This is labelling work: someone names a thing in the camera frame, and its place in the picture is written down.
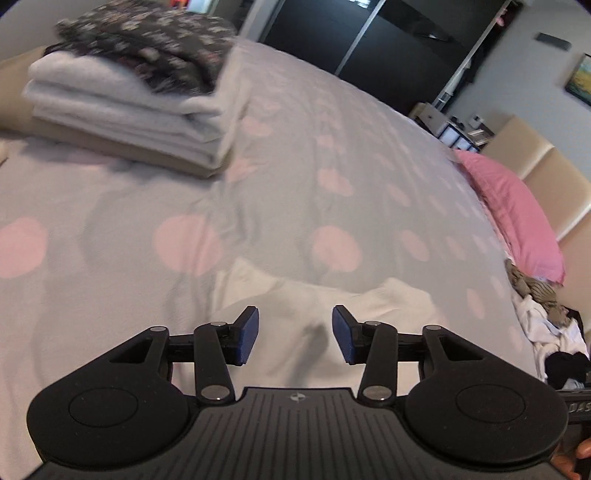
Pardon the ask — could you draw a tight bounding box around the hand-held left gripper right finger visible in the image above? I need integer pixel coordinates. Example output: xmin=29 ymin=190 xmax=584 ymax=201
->
xmin=332 ymin=305 xmax=492 ymax=403

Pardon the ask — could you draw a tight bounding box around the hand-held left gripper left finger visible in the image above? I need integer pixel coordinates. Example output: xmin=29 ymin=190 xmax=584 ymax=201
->
xmin=99 ymin=305 xmax=259 ymax=403

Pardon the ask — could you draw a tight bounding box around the white T-shirt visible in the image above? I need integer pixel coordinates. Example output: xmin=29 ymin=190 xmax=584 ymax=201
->
xmin=210 ymin=256 xmax=451 ymax=393

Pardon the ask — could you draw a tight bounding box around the person's right hand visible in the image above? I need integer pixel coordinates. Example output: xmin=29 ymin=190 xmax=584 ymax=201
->
xmin=551 ymin=438 xmax=591 ymax=480

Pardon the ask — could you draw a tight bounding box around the black and grey garment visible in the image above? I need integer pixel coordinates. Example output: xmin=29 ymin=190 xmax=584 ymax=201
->
xmin=545 ymin=351 xmax=591 ymax=391

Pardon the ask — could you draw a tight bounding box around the white crumpled garment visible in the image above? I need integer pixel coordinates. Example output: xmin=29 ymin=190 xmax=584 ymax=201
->
xmin=512 ymin=295 xmax=589 ymax=384

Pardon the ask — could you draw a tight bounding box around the bed with polka dot sheet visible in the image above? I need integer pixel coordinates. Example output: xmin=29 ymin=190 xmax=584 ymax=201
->
xmin=0 ymin=39 xmax=555 ymax=480

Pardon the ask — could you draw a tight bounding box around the pink pillow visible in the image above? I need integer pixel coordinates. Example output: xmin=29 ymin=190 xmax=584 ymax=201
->
xmin=455 ymin=150 xmax=566 ymax=287

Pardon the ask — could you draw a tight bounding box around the beige folded garment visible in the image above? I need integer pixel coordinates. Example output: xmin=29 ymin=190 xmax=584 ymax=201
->
xmin=0 ymin=48 xmax=227 ymax=178

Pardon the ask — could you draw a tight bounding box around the cream padded headboard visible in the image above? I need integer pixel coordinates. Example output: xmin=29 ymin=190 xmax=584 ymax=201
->
xmin=480 ymin=115 xmax=591 ymax=287

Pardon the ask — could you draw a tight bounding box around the white bedside table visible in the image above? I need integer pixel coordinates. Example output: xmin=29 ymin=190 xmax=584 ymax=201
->
xmin=409 ymin=102 xmax=495 ymax=153

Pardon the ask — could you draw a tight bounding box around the black sliding door wardrobe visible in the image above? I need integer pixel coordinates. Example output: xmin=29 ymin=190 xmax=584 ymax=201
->
xmin=259 ymin=0 xmax=513 ymax=116

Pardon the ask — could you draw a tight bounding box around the dark floral folded garment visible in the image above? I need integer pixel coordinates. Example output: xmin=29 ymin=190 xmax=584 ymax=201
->
xmin=55 ymin=2 xmax=236 ymax=95

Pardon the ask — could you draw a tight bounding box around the landscape painting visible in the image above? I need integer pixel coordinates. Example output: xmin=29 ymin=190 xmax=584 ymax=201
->
xmin=566 ymin=53 xmax=591 ymax=107

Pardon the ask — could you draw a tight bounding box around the small dark wall frame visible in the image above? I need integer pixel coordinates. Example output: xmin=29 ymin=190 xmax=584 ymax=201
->
xmin=536 ymin=32 xmax=571 ymax=49

